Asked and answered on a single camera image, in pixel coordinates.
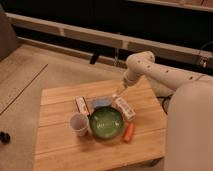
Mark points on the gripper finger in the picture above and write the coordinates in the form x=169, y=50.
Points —
x=120, y=90

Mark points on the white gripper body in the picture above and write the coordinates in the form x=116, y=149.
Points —
x=126, y=82

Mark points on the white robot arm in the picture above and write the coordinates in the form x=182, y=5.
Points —
x=189, y=132

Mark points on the green bowl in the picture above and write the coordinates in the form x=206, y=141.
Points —
x=106, y=122

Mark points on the small white red box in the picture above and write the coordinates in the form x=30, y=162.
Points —
x=82, y=106

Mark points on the orange carrot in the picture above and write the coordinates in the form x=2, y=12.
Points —
x=129, y=132

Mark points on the wooden table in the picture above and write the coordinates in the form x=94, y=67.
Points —
x=59, y=149

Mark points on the white paper cup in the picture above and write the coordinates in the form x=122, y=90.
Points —
x=79, y=124

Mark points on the black object on floor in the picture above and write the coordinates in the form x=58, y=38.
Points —
x=4, y=137

